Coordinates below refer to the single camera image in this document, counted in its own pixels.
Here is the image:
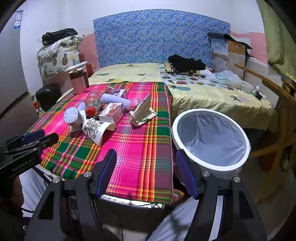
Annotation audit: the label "translucent white bin liner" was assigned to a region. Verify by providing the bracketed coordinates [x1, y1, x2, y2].
[179, 112, 247, 166]

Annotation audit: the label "white plastic bag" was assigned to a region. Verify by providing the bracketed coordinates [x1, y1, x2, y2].
[206, 70, 242, 90]

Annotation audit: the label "pink strawberry carton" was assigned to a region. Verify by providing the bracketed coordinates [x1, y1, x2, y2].
[99, 103, 124, 124]

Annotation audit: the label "white chest cabinet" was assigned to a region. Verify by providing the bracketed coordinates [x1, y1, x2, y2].
[244, 56, 281, 109]

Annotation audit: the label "black folded clothes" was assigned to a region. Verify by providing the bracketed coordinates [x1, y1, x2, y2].
[42, 28, 75, 45]

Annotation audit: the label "white bowl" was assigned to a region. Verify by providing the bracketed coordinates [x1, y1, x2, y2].
[240, 81, 254, 93]

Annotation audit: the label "pink green plaid tablecloth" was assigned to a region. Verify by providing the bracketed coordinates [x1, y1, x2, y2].
[28, 81, 185, 205]

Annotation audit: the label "green curtain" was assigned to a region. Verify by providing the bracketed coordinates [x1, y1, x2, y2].
[257, 0, 296, 79]

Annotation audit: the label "printed cardboard box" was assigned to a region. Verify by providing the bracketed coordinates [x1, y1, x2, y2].
[211, 37, 247, 80]

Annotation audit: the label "yellow pineapple bedding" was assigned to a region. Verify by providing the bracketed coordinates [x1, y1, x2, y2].
[88, 62, 279, 133]

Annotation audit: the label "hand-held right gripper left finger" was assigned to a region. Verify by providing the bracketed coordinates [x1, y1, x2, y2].
[23, 149, 118, 241]

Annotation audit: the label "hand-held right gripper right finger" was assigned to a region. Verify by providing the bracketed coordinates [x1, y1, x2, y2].
[174, 149, 269, 241]

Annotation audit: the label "blue white sticker label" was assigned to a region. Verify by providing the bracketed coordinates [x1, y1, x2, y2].
[13, 10, 24, 29]

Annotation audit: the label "grey refrigerator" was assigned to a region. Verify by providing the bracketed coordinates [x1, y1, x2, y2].
[0, 10, 40, 133]

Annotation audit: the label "white paper cup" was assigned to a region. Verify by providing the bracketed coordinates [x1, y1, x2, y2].
[63, 108, 87, 132]

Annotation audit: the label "white fruit print cloth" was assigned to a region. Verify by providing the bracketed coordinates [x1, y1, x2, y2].
[159, 67, 243, 91]

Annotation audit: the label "purple milk carton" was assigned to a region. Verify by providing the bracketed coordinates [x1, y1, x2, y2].
[111, 89, 128, 99]

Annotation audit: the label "black bag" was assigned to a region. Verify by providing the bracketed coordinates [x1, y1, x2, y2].
[35, 83, 62, 112]

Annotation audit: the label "black crumpled clothes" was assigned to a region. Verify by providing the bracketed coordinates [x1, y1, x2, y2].
[168, 54, 207, 71]

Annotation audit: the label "table with metal rim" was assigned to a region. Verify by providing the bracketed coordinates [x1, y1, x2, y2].
[100, 195, 170, 209]

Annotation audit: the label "clear bottle with red cap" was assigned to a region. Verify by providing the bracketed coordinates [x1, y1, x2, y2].
[85, 90, 107, 116]

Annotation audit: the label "pink storage bin white lid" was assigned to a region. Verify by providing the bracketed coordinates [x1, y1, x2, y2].
[65, 61, 93, 80]

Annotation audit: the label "clear cup with red scraps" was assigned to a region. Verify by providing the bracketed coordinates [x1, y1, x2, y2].
[129, 97, 141, 112]

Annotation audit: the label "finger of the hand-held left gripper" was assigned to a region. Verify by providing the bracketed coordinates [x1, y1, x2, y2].
[0, 129, 46, 149]
[5, 133, 60, 156]

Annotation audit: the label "pineapple print folded quilt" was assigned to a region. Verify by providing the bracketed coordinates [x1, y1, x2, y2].
[38, 35, 84, 77]

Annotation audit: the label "brown polka dot cloth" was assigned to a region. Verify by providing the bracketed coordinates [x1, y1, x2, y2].
[165, 62, 208, 76]

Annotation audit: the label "long white foam net sleeve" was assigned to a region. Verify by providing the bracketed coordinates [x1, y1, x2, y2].
[101, 93, 133, 113]

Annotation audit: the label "pink mug with brown lid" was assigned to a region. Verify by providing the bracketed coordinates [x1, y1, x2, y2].
[68, 68, 90, 95]

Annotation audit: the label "white round trash bin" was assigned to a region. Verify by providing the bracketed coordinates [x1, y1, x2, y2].
[171, 109, 251, 180]

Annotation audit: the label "beige paper bag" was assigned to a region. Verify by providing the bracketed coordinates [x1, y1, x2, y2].
[128, 94, 158, 127]

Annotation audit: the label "patterned paper cup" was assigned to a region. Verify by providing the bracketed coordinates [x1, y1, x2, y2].
[81, 117, 116, 147]

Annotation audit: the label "person's light trousers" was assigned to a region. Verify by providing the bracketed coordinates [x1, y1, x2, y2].
[20, 167, 225, 241]

